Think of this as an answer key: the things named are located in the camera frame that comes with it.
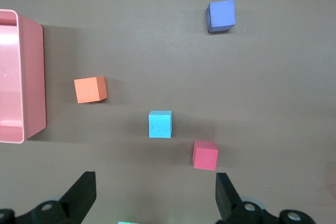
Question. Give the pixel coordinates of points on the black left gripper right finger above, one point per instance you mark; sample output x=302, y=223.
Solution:
x=228, y=200

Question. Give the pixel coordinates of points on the red foam block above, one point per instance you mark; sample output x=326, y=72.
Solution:
x=206, y=157

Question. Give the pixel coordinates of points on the light blue foam block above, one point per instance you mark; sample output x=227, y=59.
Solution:
x=159, y=125

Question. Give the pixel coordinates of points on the orange foam block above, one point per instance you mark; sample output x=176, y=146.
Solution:
x=89, y=90

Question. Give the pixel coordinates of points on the purple foam block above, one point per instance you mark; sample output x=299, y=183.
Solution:
x=221, y=14

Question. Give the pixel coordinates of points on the brown table cover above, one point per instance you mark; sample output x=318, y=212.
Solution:
x=168, y=58

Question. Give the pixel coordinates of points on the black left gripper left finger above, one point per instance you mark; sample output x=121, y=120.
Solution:
x=76, y=197

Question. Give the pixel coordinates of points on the pink plastic bin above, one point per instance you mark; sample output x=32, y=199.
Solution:
x=31, y=77

